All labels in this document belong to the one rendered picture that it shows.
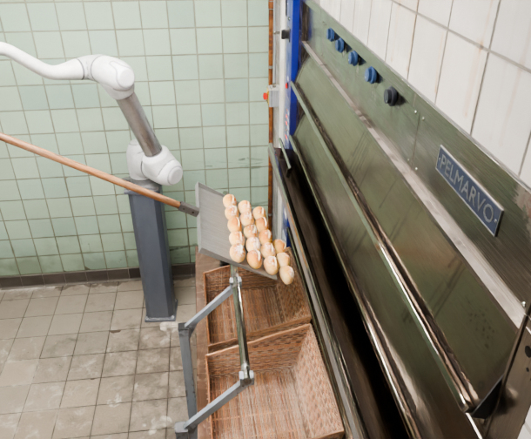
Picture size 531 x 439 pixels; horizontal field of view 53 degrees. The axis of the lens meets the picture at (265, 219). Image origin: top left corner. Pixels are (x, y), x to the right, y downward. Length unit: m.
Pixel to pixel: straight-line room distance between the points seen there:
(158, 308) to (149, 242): 0.53
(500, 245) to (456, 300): 0.18
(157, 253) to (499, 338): 2.62
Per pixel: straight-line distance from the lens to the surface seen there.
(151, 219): 3.21
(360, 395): 1.37
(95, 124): 3.52
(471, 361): 1.01
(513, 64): 0.86
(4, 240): 4.08
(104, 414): 3.24
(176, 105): 3.43
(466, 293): 1.04
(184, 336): 2.23
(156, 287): 3.51
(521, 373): 0.90
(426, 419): 1.25
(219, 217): 2.40
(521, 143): 0.83
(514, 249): 0.89
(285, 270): 2.25
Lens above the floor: 2.45
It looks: 32 degrees down
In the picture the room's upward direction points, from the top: straight up
